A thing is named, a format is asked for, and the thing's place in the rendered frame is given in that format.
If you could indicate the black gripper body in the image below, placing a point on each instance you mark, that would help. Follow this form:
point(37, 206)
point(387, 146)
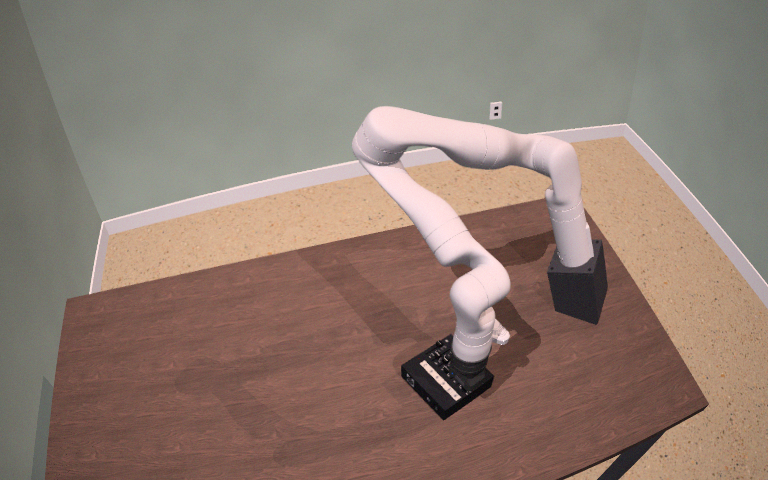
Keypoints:
point(470, 361)

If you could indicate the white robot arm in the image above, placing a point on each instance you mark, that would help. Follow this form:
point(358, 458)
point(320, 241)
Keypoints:
point(385, 135)

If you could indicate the black lighting desk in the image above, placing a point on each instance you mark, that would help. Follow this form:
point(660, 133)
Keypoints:
point(427, 373)

